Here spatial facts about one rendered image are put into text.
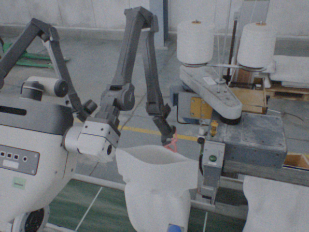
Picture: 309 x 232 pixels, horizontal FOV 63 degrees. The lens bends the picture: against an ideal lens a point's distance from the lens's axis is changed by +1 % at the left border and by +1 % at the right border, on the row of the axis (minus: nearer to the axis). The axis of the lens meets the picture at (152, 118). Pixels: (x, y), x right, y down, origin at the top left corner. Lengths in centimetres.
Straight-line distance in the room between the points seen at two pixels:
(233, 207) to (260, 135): 91
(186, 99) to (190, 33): 41
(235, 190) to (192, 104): 67
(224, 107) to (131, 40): 46
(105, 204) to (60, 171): 116
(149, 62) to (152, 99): 17
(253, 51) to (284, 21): 507
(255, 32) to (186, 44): 27
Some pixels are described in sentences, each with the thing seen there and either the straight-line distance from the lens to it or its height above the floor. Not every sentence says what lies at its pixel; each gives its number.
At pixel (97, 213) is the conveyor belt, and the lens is 201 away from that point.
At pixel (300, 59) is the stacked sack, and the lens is 466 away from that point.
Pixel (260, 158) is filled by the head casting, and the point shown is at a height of 128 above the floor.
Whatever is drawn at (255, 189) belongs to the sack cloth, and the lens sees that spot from 141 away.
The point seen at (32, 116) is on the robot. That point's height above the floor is 153.
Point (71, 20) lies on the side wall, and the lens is 747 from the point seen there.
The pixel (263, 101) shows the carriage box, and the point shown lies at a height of 133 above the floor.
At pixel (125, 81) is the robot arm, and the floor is 158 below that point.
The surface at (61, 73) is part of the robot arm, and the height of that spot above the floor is 146.
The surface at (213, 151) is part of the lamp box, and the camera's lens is 99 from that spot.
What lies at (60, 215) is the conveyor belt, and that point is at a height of 38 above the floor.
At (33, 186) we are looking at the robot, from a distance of 91.
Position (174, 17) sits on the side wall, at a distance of 629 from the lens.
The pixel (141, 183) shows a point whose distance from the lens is 148.
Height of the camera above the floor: 197
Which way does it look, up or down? 34 degrees down
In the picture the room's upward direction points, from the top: 3 degrees counter-clockwise
